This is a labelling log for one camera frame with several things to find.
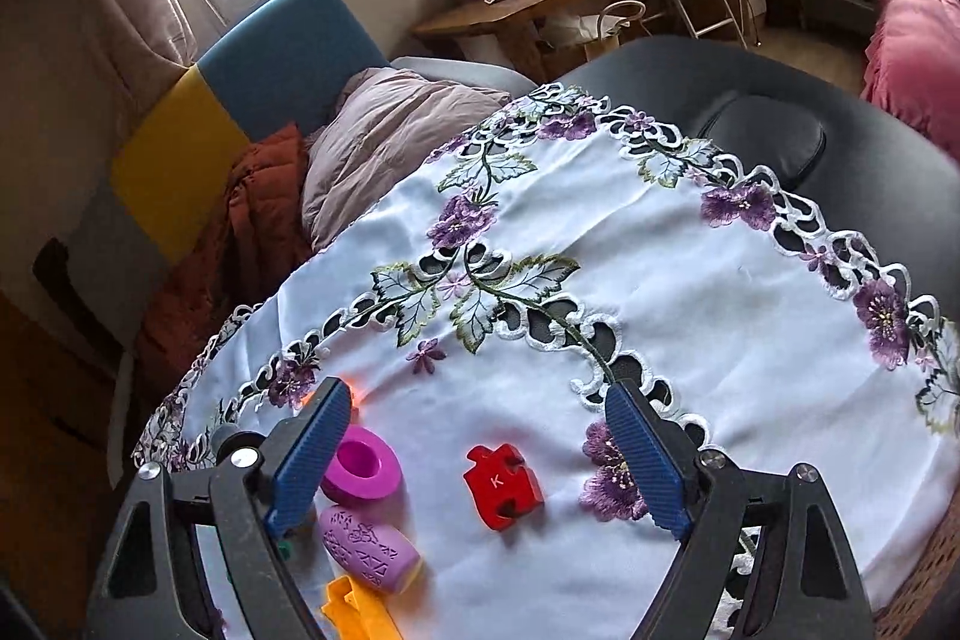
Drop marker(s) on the wooden desk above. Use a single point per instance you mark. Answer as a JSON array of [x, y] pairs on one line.
[[525, 3]]

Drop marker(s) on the purple carved egg-shaped block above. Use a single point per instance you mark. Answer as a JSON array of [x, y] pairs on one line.
[[367, 542]]

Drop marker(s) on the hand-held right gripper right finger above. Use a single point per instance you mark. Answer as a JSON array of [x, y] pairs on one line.
[[645, 460]]

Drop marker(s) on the orange cube block cluster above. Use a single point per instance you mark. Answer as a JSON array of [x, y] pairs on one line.
[[355, 398]]

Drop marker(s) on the white shopping bag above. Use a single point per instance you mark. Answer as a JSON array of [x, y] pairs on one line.
[[600, 29]]

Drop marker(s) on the white embroidered floral tablecloth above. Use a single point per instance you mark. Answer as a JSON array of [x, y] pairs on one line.
[[675, 325]]

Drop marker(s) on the red puzzle piece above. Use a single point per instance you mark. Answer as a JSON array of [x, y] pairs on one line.
[[501, 486]]

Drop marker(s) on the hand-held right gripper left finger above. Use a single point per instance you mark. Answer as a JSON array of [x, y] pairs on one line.
[[315, 452]]

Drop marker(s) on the black plastic spool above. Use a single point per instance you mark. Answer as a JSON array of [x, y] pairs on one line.
[[232, 439]]

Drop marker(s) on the rust brown quilted jacket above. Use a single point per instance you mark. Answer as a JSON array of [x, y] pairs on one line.
[[225, 265]]

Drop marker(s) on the blue and yellow sofa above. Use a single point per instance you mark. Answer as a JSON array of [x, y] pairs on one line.
[[277, 55]]

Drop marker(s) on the yellow plastic piece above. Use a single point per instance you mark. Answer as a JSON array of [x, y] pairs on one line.
[[356, 614]]

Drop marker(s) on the green plastic piece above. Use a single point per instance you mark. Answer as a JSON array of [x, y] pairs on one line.
[[283, 546]]

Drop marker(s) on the brown wicker basket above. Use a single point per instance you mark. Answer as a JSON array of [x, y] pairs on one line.
[[922, 550]]

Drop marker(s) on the black padded table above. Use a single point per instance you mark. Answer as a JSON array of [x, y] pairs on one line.
[[787, 108]]

